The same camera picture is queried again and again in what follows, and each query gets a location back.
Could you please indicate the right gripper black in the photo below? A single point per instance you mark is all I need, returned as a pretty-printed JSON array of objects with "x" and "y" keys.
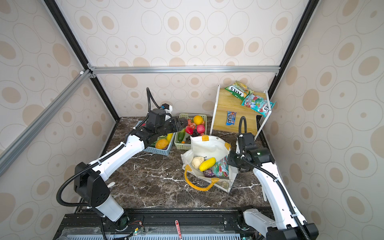
[{"x": 231, "y": 159}]

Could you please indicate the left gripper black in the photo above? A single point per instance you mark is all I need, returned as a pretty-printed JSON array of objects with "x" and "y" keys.
[{"x": 175, "y": 124}]

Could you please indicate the white grocery bag yellow handles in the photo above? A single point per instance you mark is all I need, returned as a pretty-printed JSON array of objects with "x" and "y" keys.
[{"x": 208, "y": 147}]

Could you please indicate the long yellow fruit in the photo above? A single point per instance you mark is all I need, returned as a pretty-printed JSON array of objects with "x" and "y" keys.
[{"x": 207, "y": 164}]

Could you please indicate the purple m&m packet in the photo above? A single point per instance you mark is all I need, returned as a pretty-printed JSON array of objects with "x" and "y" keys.
[{"x": 209, "y": 173}]

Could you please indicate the cream garlic bulb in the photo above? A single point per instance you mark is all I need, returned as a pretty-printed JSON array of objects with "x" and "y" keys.
[{"x": 197, "y": 161}]

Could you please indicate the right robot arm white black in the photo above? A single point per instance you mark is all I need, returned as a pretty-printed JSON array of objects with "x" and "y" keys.
[{"x": 288, "y": 222}]

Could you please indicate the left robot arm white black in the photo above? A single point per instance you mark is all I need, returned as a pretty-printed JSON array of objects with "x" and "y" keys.
[{"x": 90, "y": 179}]

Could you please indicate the teal red candy bag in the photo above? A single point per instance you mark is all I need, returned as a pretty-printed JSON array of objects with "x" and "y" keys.
[{"x": 258, "y": 104}]

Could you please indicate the green candy bag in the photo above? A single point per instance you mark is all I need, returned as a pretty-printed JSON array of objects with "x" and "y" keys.
[{"x": 239, "y": 90}]

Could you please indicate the yellow corn cob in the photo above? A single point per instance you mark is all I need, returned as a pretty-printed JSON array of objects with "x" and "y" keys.
[{"x": 169, "y": 137}]

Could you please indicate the red apple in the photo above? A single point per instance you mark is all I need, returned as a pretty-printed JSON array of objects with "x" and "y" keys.
[{"x": 189, "y": 130}]

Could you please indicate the blue plastic basket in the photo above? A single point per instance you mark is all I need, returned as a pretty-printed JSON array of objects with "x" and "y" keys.
[{"x": 152, "y": 149}]

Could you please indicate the red strawberry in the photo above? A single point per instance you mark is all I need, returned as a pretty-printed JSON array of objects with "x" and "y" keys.
[{"x": 189, "y": 122}]

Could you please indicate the green plastic basket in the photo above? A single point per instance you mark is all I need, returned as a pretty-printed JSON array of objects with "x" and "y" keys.
[{"x": 186, "y": 144}]

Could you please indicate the orange fruit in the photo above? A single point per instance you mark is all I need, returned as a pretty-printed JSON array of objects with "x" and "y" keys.
[{"x": 198, "y": 120}]

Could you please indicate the blue m&m packet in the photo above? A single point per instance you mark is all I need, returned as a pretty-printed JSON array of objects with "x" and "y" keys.
[{"x": 231, "y": 118}]

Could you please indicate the small wooden side table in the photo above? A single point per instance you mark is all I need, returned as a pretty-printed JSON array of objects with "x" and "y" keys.
[{"x": 225, "y": 101}]

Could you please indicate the white plastic spoon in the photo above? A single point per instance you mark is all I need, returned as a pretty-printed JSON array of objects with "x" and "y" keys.
[{"x": 111, "y": 184}]

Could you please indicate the horizontal aluminium bar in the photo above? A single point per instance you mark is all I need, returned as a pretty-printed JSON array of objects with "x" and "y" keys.
[{"x": 185, "y": 70}]

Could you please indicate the left diagonal aluminium bar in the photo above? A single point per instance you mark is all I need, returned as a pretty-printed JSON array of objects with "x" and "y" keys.
[{"x": 27, "y": 136}]

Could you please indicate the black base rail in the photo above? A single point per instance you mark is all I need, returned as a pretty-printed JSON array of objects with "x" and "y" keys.
[{"x": 159, "y": 224}]

